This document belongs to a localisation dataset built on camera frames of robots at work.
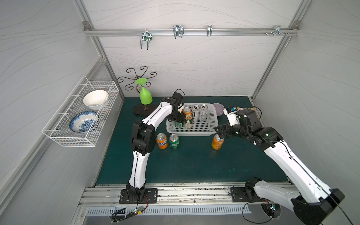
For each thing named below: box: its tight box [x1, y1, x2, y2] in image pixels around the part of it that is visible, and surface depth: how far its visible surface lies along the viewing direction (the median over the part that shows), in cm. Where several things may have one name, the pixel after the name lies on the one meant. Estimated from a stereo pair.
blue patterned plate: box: [69, 110, 98, 133], surface depth 65 cm
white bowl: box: [82, 89, 108, 111], surface depth 73 cm
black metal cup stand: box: [116, 65, 158, 116], surface depth 93 cm
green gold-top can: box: [183, 113, 194, 130], surface depth 96 cm
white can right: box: [199, 104, 208, 122], surface depth 98 cm
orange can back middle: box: [181, 106, 192, 115], surface depth 100 cm
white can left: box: [192, 104, 201, 122], surface depth 98 cm
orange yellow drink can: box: [211, 133, 225, 150], surface depth 88 cm
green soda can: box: [168, 133, 180, 151], surface depth 86 cm
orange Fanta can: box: [156, 132, 168, 150], surface depth 86 cm
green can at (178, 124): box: [174, 121, 184, 128], surface depth 101 cm
